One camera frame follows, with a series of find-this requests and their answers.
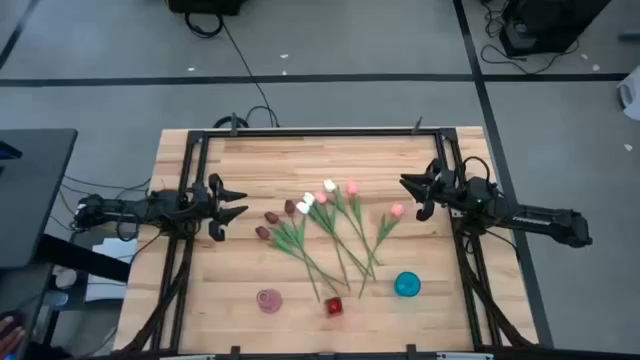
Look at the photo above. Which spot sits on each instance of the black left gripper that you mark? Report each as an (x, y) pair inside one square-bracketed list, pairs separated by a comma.
[(206, 205)]

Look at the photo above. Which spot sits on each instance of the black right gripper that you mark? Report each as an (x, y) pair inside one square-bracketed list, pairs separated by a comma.
[(445, 185)]

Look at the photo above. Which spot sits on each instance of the pink artificial tulip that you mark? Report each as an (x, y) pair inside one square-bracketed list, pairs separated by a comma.
[(352, 188), (320, 197), (397, 210)]

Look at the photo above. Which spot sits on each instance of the blue round glass vase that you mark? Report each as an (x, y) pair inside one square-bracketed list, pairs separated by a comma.
[(407, 284)]

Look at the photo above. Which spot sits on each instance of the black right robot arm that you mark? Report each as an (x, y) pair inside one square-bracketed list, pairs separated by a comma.
[(540, 217)]

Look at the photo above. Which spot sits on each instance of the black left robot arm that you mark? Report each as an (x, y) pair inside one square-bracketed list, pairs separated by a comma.
[(125, 210)]

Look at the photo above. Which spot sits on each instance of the pink round glass vase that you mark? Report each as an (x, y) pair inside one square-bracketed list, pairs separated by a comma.
[(269, 300)]

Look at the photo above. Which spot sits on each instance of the red square glass vase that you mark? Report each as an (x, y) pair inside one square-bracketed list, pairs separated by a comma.
[(334, 306)]

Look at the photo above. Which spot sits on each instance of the white flat box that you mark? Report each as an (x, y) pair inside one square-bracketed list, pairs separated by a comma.
[(122, 250)]

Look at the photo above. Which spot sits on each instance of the black slanted bar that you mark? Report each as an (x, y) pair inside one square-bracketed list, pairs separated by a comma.
[(85, 260)]

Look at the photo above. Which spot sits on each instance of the white plastic bar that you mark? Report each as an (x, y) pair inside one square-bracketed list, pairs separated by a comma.
[(187, 357), (465, 357)]

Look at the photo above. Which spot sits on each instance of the white round cup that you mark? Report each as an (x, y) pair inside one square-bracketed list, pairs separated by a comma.
[(66, 279)]

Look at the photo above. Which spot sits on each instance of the black desk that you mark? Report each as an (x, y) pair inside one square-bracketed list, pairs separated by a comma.
[(30, 200)]

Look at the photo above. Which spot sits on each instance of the black box on floor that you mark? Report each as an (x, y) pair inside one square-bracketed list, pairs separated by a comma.
[(205, 6)]

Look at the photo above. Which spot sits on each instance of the black floor equipment case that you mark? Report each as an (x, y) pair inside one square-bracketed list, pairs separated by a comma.
[(550, 25)]

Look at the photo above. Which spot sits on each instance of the white waste bin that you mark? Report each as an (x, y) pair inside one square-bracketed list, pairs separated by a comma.
[(631, 95)]

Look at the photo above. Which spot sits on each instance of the dark device with blue screen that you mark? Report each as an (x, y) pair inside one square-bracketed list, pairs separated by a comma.
[(7, 150)]

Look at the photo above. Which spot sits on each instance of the person's hand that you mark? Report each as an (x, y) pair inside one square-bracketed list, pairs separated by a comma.
[(10, 337)]

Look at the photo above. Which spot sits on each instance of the black aluminium table frame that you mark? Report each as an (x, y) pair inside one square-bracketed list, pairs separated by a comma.
[(325, 132)]

